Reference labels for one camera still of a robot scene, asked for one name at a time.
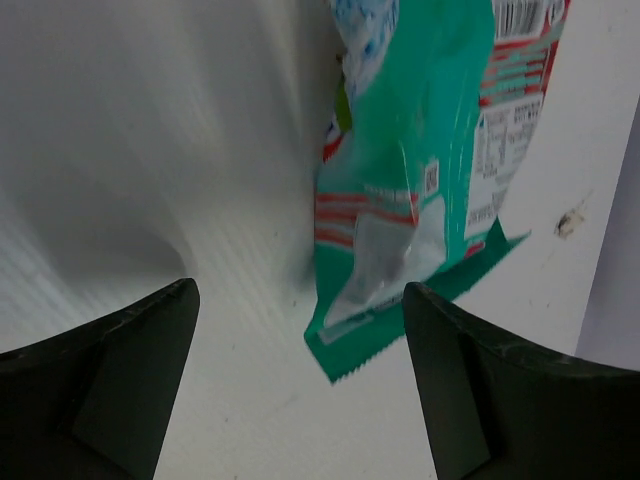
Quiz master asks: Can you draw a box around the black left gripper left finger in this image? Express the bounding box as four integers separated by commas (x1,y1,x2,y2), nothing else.
1,278,200,479

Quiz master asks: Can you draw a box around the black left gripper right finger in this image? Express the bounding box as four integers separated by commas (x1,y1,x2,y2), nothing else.
402,283,639,479

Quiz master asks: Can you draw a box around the teal tissue packet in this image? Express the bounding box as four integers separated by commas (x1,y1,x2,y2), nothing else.
304,0,570,382

